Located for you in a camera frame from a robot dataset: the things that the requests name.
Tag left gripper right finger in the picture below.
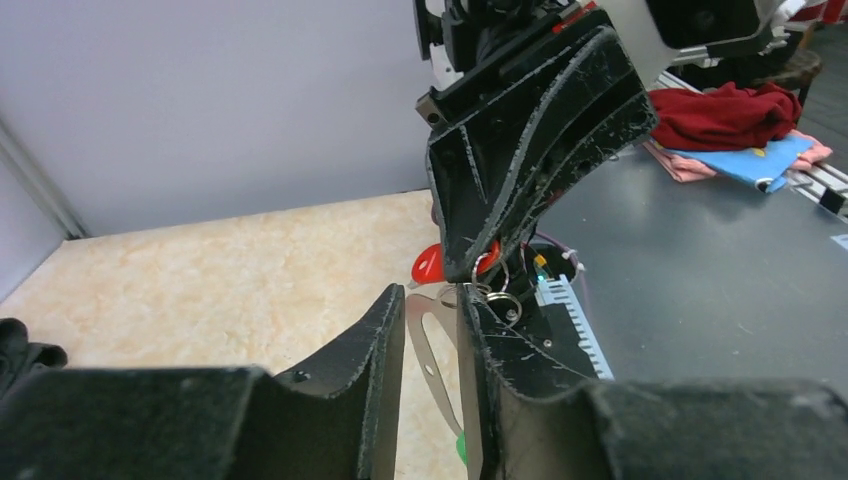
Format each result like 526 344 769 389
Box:
457 286 847 479

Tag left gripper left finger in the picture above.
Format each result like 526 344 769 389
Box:
1 284 405 479

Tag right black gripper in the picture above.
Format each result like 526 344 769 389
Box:
412 1 657 283

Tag green key tag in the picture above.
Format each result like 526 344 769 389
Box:
455 430 468 466

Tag red key tag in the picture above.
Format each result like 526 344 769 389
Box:
408 241 501 289

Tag pink cloth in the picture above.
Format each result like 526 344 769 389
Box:
642 129 835 184

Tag red cloth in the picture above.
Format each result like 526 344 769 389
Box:
649 82 802 151

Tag blue cloth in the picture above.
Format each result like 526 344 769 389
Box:
652 135 816 193

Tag folded dark grey cloth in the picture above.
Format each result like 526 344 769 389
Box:
1 318 68 397

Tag grey cable duct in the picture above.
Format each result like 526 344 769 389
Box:
536 275 614 380

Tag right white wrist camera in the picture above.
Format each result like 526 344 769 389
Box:
597 0 785 87

